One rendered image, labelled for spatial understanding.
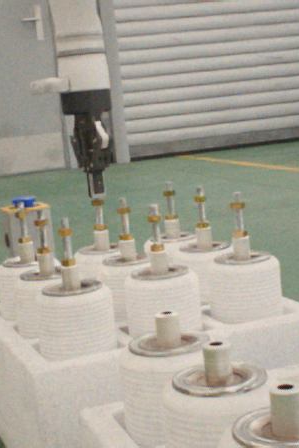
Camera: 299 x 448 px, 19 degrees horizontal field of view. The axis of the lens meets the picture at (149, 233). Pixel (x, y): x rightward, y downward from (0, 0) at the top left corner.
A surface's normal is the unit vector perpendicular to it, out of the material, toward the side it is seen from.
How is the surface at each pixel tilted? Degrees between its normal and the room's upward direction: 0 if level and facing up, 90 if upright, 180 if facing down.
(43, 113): 90
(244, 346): 90
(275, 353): 90
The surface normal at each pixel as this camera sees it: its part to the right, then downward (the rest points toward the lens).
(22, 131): 0.29, 0.12
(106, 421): -0.10, -0.98
